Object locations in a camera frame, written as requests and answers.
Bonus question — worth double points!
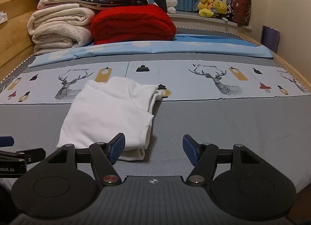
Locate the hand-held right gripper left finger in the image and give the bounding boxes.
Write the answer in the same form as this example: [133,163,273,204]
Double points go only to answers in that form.
[46,133,126,187]

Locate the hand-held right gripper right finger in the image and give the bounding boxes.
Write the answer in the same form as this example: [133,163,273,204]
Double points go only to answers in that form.
[183,134,262,187]

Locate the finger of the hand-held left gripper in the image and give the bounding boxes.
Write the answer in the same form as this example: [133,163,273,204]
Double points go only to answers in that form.
[0,148,46,165]
[0,137,15,148]

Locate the white shirt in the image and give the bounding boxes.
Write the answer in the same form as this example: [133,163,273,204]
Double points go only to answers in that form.
[56,76,164,162]

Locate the light blue sheet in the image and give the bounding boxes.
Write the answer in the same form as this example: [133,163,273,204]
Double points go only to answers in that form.
[28,34,274,68]

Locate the beige fleece folded blanket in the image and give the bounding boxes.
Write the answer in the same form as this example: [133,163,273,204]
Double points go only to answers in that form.
[32,25,94,55]

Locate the red folded blanket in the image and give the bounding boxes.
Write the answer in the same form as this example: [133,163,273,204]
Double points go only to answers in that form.
[90,4,177,45]

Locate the grey window seat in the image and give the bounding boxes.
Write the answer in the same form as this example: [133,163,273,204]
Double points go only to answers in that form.
[168,11,252,31]

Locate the cream folded blanket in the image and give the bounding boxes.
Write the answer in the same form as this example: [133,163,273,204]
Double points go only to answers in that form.
[27,4,96,36]

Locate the purple bag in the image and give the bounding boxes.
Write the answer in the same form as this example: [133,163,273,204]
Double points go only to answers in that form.
[261,25,280,53]

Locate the striped dark plush toy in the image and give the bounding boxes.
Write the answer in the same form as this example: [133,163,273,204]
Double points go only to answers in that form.
[215,8,235,22]

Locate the yellow plush toy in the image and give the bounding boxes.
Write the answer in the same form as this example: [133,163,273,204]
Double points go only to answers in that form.
[197,0,215,18]
[211,0,228,15]

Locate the dark star patterned quilt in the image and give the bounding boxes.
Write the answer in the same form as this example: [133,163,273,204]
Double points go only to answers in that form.
[36,0,149,10]

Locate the dark red cushion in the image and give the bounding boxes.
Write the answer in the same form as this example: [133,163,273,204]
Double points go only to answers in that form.
[231,0,252,27]

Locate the white plush toy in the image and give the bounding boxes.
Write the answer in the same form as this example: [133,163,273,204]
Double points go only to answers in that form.
[166,0,178,14]

